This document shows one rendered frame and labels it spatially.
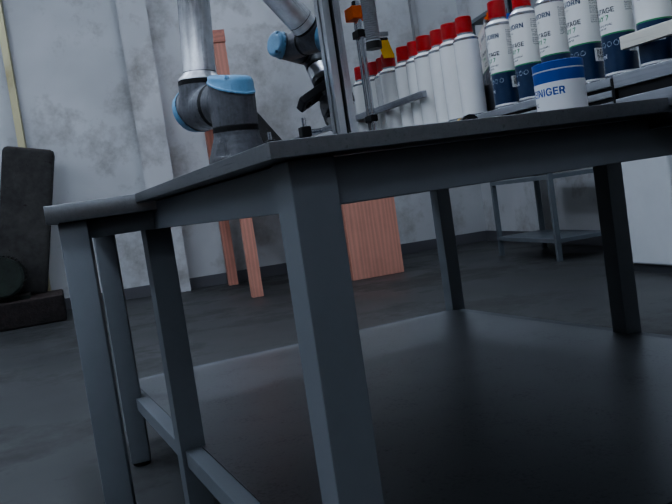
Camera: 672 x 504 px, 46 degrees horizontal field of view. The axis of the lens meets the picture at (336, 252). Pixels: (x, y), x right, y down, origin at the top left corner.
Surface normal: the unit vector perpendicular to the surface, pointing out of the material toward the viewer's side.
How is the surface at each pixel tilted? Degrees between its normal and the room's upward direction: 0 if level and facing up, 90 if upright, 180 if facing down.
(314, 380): 90
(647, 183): 90
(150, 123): 90
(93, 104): 90
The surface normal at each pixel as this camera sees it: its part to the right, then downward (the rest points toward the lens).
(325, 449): -0.91, 0.16
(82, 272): 0.21, 0.04
